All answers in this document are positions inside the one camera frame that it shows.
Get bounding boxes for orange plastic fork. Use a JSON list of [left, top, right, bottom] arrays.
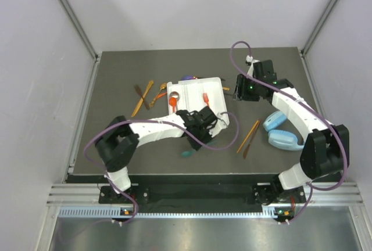
[[202, 92, 209, 106]]

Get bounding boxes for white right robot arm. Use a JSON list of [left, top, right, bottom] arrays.
[[234, 56, 349, 202]]

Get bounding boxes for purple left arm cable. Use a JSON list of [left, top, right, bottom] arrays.
[[83, 111, 240, 225]]

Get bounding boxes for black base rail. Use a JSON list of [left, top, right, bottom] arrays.
[[66, 172, 344, 214]]

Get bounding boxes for orange plastic knife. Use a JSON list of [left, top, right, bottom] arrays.
[[155, 92, 167, 100]]

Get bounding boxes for teal plastic spoon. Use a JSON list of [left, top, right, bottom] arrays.
[[181, 150, 195, 157]]

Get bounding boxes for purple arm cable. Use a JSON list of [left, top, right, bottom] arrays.
[[83, 111, 240, 225], [230, 40, 349, 224]]

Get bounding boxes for grey cable duct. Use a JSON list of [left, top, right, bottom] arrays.
[[58, 206, 289, 219]]

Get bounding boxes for orange plastic spoon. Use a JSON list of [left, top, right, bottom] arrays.
[[169, 96, 177, 113]]

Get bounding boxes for light blue headphones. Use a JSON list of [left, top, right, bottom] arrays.
[[263, 110, 303, 151]]

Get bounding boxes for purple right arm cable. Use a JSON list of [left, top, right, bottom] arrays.
[[230, 40, 349, 224]]

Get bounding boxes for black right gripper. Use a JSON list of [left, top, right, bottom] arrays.
[[232, 74, 263, 102]]

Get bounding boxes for white divided utensil tray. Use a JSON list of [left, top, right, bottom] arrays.
[[167, 77, 230, 137]]

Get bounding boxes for gold metal spoon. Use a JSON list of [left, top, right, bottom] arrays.
[[149, 83, 167, 108]]

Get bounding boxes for iridescent purple spoon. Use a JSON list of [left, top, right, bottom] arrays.
[[181, 75, 197, 80]]

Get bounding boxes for silver metal spoon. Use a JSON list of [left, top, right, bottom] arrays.
[[169, 91, 180, 100]]

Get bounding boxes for gold metal knife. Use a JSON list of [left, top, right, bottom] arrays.
[[131, 80, 154, 117]]

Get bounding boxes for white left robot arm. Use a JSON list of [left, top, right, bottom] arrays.
[[94, 106, 218, 203]]

